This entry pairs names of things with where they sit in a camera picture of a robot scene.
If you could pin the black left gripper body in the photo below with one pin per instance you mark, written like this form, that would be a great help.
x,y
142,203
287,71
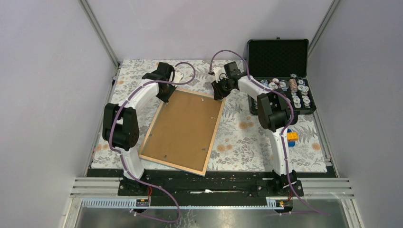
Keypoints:
x,y
165,95

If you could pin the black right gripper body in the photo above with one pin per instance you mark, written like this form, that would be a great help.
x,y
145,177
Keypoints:
x,y
223,88

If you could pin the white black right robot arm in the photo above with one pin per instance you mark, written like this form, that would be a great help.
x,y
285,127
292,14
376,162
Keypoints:
x,y
275,113

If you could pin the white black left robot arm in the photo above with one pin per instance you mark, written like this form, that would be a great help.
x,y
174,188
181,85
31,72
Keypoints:
x,y
120,122

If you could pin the floral tablecloth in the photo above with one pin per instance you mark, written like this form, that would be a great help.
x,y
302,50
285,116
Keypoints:
x,y
241,144

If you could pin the black poker chip case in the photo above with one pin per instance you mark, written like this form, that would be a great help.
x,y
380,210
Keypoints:
x,y
284,59

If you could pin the brown poker chip stack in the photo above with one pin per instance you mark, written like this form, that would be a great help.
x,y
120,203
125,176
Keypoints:
x,y
293,86

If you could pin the blue yellow toy car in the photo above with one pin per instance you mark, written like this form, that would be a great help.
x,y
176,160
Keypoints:
x,y
292,137

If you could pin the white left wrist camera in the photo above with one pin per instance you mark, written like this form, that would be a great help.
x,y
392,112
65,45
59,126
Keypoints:
x,y
176,77

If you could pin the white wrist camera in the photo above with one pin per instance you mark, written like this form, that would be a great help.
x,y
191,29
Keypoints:
x,y
176,77
219,73

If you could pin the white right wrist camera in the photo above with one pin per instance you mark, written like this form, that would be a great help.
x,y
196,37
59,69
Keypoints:
x,y
219,73

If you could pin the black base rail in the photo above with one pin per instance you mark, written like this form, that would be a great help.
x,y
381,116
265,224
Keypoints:
x,y
209,199

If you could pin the aluminium frame rails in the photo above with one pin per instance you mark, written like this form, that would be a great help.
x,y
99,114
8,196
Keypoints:
x,y
318,188

